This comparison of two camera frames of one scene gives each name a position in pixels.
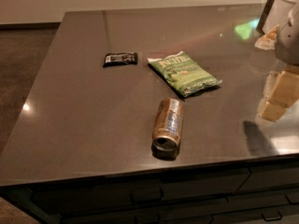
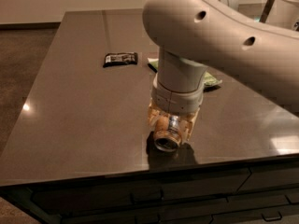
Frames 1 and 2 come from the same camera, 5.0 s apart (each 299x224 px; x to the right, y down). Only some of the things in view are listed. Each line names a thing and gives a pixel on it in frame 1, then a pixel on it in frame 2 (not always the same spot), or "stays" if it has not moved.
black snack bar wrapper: (121, 59) stays
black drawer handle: (272, 218) stays
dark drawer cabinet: (262, 193) stays
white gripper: (289, 44) -> (175, 101)
